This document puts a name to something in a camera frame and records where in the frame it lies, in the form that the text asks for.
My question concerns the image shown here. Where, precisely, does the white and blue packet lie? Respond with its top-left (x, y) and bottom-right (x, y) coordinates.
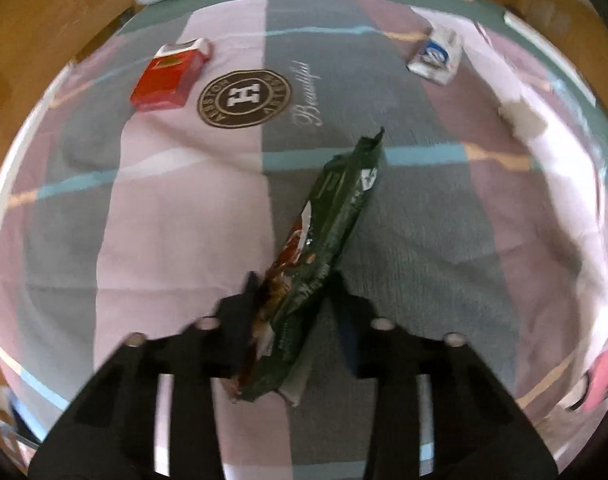
top-left (406, 26), bottom-right (465, 85)

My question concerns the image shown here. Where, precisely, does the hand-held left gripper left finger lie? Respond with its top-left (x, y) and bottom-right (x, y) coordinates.
top-left (28, 271), bottom-right (265, 480)

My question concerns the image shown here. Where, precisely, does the plaid bedsheet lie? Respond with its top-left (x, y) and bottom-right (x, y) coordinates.
top-left (0, 0), bottom-right (608, 477)

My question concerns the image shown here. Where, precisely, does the green snack packet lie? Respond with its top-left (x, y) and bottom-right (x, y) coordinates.
top-left (229, 127), bottom-right (387, 408)

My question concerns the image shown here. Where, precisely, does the red cigarette pack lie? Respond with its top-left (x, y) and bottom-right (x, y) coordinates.
top-left (129, 38), bottom-right (215, 113)

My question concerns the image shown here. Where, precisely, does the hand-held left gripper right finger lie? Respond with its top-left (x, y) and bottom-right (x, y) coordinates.
top-left (326, 271), bottom-right (560, 480)

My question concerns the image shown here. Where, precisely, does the pink packet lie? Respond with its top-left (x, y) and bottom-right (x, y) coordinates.
top-left (578, 347), bottom-right (608, 414)

